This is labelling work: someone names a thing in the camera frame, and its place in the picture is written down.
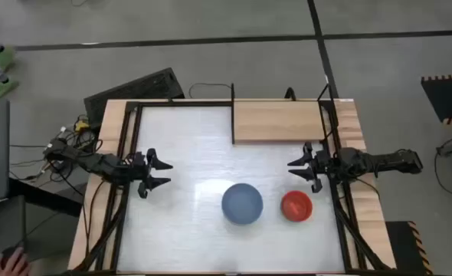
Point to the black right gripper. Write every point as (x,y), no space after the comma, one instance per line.
(325,165)

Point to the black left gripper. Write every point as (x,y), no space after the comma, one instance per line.
(139,168)

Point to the small red bowl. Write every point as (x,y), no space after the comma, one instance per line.
(296,206)

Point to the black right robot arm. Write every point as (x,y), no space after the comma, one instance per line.
(379,163)

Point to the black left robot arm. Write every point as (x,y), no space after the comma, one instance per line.
(95,163)

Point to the wooden shelf board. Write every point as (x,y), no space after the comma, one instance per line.
(277,120)

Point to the white glossy table sheet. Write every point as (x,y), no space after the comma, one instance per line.
(180,230)

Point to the large pale bowl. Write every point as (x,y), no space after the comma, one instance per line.
(242,203)

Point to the small black clip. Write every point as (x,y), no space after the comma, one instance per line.
(290,92)

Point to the black base beam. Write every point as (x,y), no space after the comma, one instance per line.
(46,195)

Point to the black hazard-striped floor mat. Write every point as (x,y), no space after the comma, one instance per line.
(406,249)
(450,97)

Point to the grey floor plug device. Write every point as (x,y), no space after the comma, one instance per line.
(451,149)

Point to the black computer mouse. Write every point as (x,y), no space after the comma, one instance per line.
(8,253)

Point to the person's hand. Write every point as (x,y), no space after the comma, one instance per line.
(13,264)

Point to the black table frame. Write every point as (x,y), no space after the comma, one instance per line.
(184,103)

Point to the black metal shelf frame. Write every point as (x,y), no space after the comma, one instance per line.
(233,115)

